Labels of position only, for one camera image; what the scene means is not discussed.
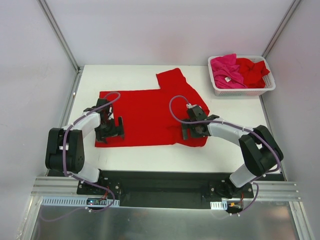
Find red t shirt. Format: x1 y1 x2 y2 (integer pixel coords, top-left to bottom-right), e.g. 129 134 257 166
236 58 270 89
95 68 210 148

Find white perforated plastic basket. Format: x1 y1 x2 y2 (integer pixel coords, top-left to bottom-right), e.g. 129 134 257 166
208 55 276 97

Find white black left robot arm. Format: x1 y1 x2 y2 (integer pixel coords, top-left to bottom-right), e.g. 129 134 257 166
45 98 125 195

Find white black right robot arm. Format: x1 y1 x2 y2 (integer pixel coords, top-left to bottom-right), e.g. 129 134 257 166
181 103 284 199

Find pink t shirt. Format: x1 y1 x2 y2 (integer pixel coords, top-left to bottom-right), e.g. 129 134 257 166
209 53 247 89

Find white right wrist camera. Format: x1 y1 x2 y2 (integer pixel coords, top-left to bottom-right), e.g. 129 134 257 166
186 103 197 109

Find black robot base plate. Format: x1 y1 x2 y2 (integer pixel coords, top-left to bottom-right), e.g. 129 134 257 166
76 169 255 210

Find right white cable duct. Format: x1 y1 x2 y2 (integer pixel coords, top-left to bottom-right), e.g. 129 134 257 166
210 200 228 211

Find white cable duct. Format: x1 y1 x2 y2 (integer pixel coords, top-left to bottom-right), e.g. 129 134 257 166
210 200 228 211
41 196 120 208

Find left white cable duct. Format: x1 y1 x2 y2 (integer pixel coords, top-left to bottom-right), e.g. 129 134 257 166
41 196 120 208

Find left aluminium frame post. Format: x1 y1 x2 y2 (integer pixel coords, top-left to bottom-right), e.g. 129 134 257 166
37 0 82 72

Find aluminium frame post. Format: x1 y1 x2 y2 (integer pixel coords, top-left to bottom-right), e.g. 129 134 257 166
37 0 82 72
262 0 303 59

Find right aluminium frame post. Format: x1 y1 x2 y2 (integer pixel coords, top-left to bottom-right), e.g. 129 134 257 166
262 0 303 59

